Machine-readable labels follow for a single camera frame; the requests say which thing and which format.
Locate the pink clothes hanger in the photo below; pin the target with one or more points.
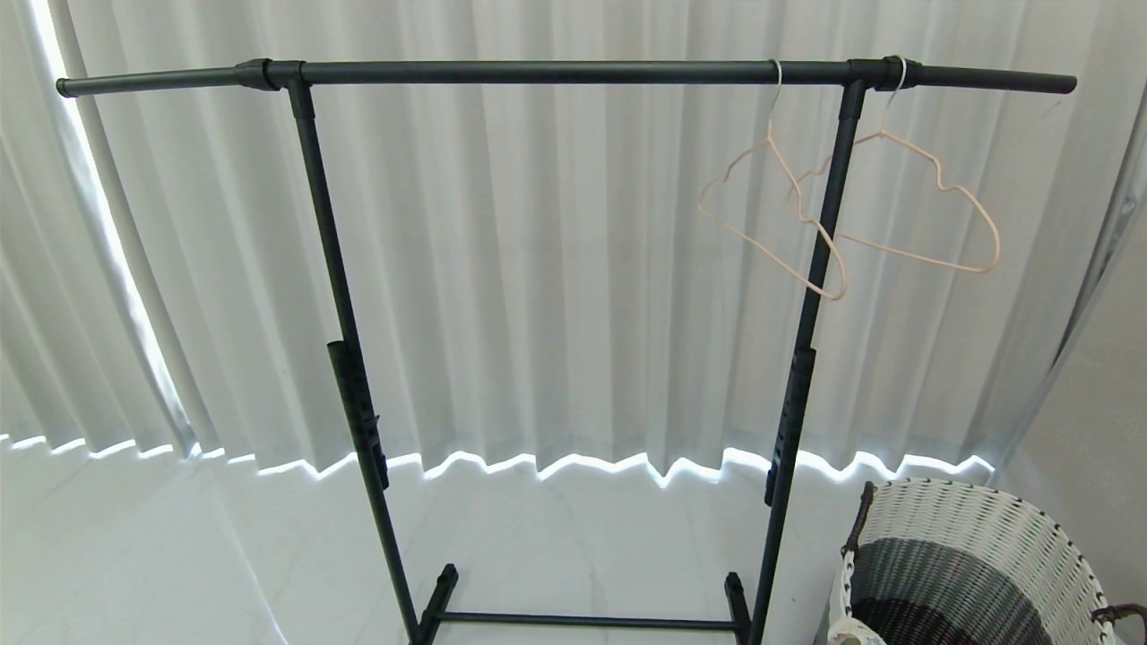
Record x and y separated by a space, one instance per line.
843 273
996 246

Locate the black clothes rack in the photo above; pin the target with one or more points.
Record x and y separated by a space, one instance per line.
538 72

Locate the white laundry basket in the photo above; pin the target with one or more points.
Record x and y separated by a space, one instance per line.
986 520

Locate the white curtain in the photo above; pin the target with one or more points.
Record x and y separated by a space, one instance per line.
538 269

